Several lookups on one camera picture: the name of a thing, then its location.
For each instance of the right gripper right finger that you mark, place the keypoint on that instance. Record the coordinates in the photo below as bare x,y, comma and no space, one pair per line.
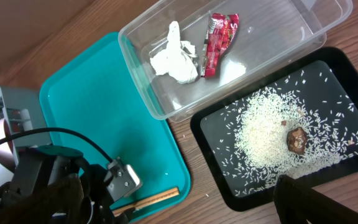
296,203

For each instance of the brown food scrap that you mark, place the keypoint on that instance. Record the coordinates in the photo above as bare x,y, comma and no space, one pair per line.
296,141

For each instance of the red snack wrapper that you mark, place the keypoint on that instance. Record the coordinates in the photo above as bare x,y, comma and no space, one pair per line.
219,35

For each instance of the grey plastic dish rack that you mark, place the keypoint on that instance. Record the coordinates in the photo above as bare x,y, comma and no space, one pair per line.
20,109

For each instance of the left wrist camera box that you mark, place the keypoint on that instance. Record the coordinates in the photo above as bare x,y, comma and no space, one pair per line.
121,180

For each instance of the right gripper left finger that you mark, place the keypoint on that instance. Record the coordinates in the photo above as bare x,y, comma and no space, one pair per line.
65,195

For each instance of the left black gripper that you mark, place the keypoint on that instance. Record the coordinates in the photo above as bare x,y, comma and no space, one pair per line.
46,165

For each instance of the teal plastic serving tray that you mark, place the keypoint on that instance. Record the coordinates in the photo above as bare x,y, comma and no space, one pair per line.
95,95

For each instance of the clear plastic waste bin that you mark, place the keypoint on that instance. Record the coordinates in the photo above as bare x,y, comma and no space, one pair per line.
271,34

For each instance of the white rice pile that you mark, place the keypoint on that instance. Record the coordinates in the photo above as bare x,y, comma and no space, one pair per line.
260,127

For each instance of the white tissue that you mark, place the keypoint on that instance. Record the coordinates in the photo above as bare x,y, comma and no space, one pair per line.
178,59

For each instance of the black rectangular tray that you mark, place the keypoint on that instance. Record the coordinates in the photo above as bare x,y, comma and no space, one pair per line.
327,81

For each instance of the wooden chopstick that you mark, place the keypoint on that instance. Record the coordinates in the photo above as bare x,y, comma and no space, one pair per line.
148,201

